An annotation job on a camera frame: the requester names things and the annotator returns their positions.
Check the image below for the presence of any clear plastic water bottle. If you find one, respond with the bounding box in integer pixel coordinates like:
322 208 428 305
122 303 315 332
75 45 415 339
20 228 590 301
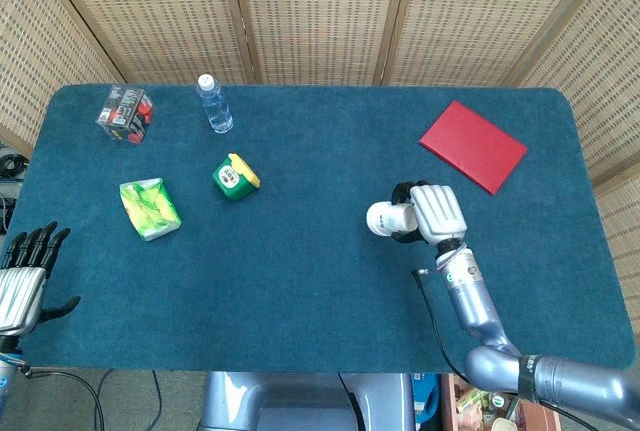
195 73 235 135

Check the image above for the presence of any green box yellow lid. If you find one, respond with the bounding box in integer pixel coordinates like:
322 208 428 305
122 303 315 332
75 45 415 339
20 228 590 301
211 152 262 201

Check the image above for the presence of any woven rattan folding screen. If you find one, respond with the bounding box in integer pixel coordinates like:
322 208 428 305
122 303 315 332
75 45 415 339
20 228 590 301
0 0 640 305

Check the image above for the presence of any blue carpet table mat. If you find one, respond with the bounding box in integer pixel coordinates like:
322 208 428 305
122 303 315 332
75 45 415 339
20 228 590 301
0 83 632 375

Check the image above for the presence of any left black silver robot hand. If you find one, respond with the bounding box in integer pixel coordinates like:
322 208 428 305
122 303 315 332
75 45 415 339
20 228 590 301
0 221 82 337

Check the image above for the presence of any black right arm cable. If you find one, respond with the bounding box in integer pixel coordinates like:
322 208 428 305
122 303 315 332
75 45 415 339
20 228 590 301
411 267 636 431

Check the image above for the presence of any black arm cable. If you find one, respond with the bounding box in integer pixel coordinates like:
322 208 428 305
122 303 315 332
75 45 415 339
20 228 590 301
411 267 636 431
19 365 106 431

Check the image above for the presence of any black cable bundle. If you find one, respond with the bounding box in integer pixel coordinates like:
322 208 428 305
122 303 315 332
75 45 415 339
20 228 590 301
0 143 29 185

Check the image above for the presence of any blue plastic object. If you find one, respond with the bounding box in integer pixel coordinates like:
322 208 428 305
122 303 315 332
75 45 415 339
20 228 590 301
412 373 441 422

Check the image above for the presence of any clear box black red print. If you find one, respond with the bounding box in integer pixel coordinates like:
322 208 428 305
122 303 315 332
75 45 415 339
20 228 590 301
95 84 155 144

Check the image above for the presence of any red hardcover book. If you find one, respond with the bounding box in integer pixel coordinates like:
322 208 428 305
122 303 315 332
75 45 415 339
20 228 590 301
418 99 529 196

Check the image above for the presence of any short black torso cable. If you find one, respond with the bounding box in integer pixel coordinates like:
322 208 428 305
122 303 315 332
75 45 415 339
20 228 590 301
337 373 362 431

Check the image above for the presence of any thin blue floor cable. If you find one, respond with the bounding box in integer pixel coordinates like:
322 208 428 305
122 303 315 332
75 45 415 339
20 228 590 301
149 370 164 418

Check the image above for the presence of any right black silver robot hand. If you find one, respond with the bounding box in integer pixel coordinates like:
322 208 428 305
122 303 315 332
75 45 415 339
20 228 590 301
391 180 469 246

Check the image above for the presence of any grey robot torso base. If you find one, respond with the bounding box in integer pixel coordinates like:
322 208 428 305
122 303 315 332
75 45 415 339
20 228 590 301
199 371 416 431

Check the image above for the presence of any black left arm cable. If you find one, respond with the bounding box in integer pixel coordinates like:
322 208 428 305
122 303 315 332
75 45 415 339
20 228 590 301
19 365 106 431

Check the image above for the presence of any pink bin with clutter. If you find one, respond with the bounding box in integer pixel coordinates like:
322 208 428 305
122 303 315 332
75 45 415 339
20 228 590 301
440 373 564 431

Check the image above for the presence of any green yellow tissue pack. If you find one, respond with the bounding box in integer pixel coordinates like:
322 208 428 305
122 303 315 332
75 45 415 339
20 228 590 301
118 177 184 242

